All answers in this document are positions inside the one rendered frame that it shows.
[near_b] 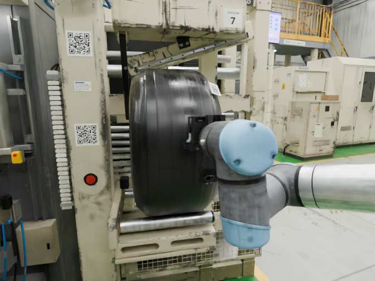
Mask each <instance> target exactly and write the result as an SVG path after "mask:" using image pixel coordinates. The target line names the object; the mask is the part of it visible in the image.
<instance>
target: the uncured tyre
mask: <svg viewBox="0 0 375 281"><path fill-rule="evenodd" d="M206 115H222V111H221V108H220V104H219V99H218V96H217V95H215V94H212V93H211V90H210V87H209V84H208V80H207V78H206V77H205V76H204V75H203V74H202V73H200V72H198V71H195V70H191V69H145V70H141V71H140V72H139V73H138V74H137V75H136V76H135V77H133V78H132V79H131V86H130V91H129V143H130V156H131V175H132V188H133V194H134V199H135V203H136V207H138V208H139V209H140V210H141V211H142V212H144V213H145V214H146V215H151V216H162V215H172V214H179V213H181V212H187V213H189V212H198V211H200V210H203V209H205V208H207V207H208V205H209V204H210V203H211V202H212V200H213V199H214V197H215V196H216V195H217V193H218V182H213V184H211V185H207V186H205V183H200V182H199V178H198V166H199V155H200V152H191V151H190V150H189V149H184V143H186V141H187V140H188V139H189V127H188V117H192V116H206ZM175 167H180V168H177V169H160V170H156V169H157V168H175Z"/></svg>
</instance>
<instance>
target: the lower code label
mask: <svg viewBox="0 0 375 281"><path fill-rule="evenodd" d="M74 130H75V141H76V146H96V145H99V132H98V123H95V124H74Z"/></svg>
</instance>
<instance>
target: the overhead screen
mask: <svg viewBox="0 0 375 281"><path fill-rule="evenodd" d="M281 15H282V13H279V12H272V11H270V28H269V38H268V43H270V44H277V45H278V44H280V30H281Z"/></svg>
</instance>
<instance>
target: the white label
mask: <svg viewBox="0 0 375 281"><path fill-rule="evenodd" d="M208 84H209V87H210V90H211V93H212V94H215V95H217V96H219V97H222V96H221V94H220V91H219V88H218V86H217V85H215V84H213V83H211V82H209V81H208Z"/></svg>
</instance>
